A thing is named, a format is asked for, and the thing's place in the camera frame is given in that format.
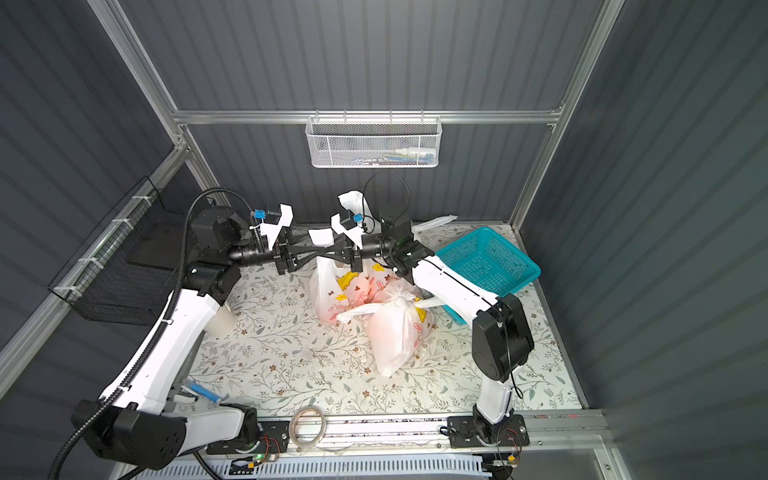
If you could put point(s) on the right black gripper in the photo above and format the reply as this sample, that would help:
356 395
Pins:
349 251

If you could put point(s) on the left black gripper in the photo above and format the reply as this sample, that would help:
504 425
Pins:
282 257

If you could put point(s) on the white plastic bag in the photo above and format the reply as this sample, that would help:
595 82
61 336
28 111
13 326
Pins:
333 287

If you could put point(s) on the cartoon printed plastic bag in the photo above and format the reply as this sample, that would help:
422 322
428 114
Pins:
418 228

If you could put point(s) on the clear plastic bag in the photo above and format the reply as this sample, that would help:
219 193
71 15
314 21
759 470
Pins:
397 321

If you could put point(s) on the teal plastic basket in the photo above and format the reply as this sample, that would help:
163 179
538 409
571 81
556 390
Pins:
490 261

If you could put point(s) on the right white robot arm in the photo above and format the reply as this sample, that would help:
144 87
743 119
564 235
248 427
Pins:
501 336

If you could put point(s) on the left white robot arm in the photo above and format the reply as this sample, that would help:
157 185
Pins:
129 423

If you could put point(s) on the blue marker pen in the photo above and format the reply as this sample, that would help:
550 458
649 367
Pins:
204 392

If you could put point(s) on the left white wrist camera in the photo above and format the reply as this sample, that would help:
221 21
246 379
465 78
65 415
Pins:
270 224

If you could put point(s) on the white wire wall basket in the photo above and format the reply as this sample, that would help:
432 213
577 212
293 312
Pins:
369 141

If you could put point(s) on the black wire wall basket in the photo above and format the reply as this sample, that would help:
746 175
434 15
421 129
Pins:
126 273

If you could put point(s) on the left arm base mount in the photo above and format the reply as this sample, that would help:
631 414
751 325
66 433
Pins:
270 437

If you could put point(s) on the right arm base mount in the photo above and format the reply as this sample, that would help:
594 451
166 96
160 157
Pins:
471 432

